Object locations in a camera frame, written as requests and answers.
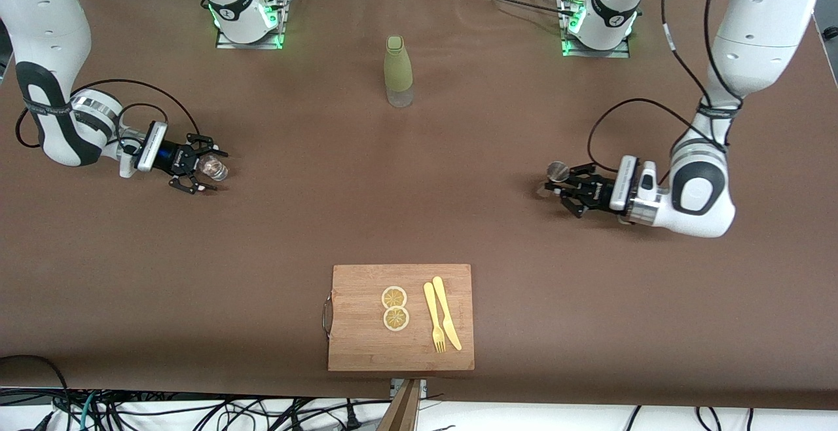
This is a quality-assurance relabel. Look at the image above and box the steel jigger measuring cup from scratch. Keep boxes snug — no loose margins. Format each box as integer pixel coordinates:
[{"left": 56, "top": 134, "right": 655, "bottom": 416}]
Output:
[{"left": 537, "top": 161, "right": 572, "bottom": 197}]

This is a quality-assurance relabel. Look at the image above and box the clear glass shaker cup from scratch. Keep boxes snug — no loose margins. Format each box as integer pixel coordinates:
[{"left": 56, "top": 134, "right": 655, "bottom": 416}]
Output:
[{"left": 198, "top": 153, "right": 230, "bottom": 183}]

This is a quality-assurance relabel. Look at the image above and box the yellow plastic knife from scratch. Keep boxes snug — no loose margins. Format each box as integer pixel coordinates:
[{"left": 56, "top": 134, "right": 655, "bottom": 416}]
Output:
[{"left": 432, "top": 276, "right": 463, "bottom": 352}]

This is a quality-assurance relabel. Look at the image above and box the yellow plastic fork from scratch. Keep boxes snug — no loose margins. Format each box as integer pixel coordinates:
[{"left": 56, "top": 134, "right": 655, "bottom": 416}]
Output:
[{"left": 423, "top": 282, "right": 447, "bottom": 354}]

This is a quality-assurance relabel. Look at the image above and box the green sleeved glass bottle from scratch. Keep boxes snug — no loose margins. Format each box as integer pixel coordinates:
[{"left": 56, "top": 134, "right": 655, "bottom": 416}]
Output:
[{"left": 384, "top": 35, "right": 415, "bottom": 108}]

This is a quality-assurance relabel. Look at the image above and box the wooden cutting board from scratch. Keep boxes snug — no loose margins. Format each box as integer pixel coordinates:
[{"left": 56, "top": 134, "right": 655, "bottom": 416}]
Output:
[{"left": 322, "top": 263, "right": 476, "bottom": 373}]

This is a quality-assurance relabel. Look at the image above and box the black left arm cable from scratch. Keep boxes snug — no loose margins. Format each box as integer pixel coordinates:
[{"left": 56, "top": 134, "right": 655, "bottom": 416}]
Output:
[{"left": 587, "top": 0, "right": 744, "bottom": 186}]

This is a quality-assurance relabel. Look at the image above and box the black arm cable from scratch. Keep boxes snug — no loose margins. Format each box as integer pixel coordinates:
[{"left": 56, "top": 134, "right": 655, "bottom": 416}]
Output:
[
  {"left": 14, "top": 79, "right": 200, "bottom": 150},
  {"left": 587, "top": 0, "right": 744, "bottom": 186}
]

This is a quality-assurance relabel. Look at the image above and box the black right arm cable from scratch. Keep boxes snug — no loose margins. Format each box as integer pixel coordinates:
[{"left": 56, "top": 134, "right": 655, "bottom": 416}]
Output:
[{"left": 14, "top": 79, "right": 200, "bottom": 150}]

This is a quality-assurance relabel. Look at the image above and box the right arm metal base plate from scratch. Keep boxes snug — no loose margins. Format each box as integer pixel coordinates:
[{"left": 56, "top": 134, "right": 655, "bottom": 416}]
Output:
[{"left": 215, "top": 0, "right": 289, "bottom": 50}]

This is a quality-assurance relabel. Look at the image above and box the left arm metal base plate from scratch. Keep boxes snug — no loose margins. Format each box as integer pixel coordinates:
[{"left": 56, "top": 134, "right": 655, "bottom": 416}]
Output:
[{"left": 560, "top": 0, "right": 632, "bottom": 58}]

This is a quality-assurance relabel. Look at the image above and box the metal mount bracket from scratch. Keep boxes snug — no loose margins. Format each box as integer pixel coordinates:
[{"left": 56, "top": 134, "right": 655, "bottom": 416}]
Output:
[{"left": 391, "top": 379, "right": 428, "bottom": 399}]

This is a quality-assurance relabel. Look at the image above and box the thick black looped cable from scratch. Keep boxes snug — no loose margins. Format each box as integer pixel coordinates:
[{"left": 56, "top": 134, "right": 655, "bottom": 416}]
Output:
[{"left": 0, "top": 354, "right": 73, "bottom": 431}]

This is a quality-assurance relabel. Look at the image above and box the upright camera mount post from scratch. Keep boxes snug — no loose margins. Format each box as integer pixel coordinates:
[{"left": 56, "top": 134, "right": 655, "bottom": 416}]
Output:
[{"left": 376, "top": 379, "right": 423, "bottom": 431}]

